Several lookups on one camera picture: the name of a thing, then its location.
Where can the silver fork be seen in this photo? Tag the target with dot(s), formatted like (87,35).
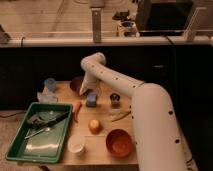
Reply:
(38,132)

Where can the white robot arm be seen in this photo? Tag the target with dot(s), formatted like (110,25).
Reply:
(160,143)

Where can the dark purple bowl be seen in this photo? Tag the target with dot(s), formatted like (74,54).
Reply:
(76,83)

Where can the green plastic tray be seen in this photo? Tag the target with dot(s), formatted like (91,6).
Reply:
(42,133)

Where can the orange bowl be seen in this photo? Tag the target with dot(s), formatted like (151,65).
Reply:
(119,143)

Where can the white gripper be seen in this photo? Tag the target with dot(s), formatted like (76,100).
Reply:
(88,85)

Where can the orange carrot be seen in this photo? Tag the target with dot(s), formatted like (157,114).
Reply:
(76,110)

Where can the blue sponge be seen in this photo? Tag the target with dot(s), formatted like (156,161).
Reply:
(91,99)

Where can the yellow round fruit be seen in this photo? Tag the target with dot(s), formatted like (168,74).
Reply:
(95,126)

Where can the white cup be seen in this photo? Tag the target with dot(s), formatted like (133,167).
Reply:
(76,144)

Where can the small metal cup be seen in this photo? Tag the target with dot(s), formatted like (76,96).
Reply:
(115,100)

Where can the metal post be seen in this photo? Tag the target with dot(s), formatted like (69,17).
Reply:
(96,24)

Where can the green vegetable piece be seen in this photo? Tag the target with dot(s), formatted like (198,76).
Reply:
(117,114)

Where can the blue translucent cup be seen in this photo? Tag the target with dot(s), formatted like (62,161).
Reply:
(50,84)

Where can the black spatula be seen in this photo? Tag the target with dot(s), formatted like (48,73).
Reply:
(37,122)

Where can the black monitor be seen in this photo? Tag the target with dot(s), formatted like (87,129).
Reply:
(162,17)

